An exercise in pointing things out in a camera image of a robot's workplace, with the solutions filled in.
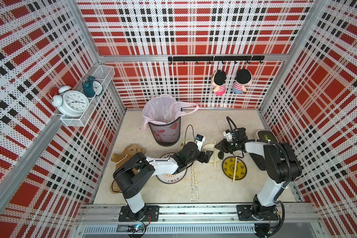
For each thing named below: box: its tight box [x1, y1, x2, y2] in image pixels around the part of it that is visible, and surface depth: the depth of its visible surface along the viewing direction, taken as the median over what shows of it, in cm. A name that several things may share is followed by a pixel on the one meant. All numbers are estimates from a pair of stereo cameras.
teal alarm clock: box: [81, 74, 104, 98], surface depth 73 cm
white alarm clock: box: [51, 85, 90, 119], surface depth 63 cm
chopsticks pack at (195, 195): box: [189, 163, 200, 203], surface depth 84 cm
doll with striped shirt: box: [232, 68, 253, 95], surface depth 96 cm
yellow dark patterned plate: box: [221, 156, 248, 181], surface depth 90 cm
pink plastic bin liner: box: [139, 93, 200, 130], surface depth 92 cm
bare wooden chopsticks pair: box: [233, 156, 238, 183], surface depth 89 cm
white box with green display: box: [256, 129, 280, 144], surface depth 99 cm
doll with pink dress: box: [211, 69, 227, 97], surface depth 98 cm
